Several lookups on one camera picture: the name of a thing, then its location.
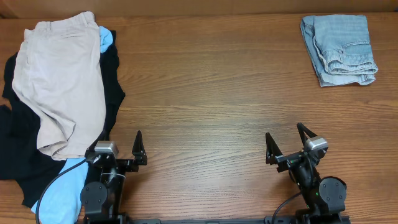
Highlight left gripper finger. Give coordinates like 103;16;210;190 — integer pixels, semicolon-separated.
88;130;106;151
132;130;147;166

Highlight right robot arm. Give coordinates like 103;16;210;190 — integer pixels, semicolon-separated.
264;123;351;224

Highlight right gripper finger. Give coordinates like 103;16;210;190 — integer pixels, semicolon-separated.
266;133;283;165
297;123;317;146

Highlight black t-shirt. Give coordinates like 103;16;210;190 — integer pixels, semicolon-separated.
1;43;126;208

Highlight beige khaki shorts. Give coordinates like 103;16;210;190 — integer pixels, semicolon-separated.
12;11;106;161

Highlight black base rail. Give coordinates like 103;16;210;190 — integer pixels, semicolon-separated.
127;216;299;224

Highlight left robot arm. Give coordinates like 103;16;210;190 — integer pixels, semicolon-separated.
80;131;147;223

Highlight folded light blue jeans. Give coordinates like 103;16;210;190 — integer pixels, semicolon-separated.
300;14;378;87

